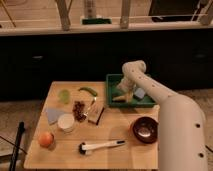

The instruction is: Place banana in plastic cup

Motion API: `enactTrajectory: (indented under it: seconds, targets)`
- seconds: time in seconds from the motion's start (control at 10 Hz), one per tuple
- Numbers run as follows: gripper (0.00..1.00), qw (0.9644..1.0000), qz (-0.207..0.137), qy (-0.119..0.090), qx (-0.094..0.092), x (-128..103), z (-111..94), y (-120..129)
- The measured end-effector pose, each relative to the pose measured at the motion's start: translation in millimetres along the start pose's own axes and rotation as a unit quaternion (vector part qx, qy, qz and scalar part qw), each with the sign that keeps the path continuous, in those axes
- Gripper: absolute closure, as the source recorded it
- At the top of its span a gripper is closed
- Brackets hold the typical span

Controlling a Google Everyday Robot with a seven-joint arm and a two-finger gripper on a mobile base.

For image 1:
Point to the orange fruit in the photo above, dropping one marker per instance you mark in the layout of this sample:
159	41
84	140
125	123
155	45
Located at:
45	139

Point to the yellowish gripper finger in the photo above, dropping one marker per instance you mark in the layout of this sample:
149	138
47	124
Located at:
128	96

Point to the yellow banana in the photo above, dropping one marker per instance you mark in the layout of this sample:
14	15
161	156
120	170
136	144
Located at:
119	98

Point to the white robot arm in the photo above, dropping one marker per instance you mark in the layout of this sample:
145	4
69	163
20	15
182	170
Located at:
181	139

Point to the wooden block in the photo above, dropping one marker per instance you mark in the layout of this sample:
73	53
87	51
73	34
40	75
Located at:
95	113

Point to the green object on shelf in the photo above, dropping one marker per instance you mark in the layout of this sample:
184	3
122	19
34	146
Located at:
94	21

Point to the light blue cloth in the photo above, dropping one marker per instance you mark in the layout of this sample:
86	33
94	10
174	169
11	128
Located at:
53	114

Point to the white plastic cup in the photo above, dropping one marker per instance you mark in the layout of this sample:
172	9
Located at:
66	122

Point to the green plastic tray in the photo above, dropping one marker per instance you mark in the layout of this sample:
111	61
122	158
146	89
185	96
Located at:
112	80

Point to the green chili pepper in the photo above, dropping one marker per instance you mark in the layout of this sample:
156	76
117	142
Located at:
89	90

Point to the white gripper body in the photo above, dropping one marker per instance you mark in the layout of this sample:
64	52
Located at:
126	85

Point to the dark brown bowl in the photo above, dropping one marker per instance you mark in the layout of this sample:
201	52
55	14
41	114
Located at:
145	130

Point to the blue grey sponge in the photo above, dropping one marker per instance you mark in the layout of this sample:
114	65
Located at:
139	93

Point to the green translucent cup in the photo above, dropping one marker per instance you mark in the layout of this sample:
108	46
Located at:
64	96

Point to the small metal spoon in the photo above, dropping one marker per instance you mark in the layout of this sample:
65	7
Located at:
87	110

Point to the white handled dish brush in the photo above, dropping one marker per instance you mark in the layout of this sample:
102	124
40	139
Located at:
86	148

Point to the dark red grapes bunch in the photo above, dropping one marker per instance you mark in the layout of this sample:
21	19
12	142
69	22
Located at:
78	110

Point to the black pole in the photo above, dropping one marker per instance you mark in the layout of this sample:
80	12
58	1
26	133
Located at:
16	147

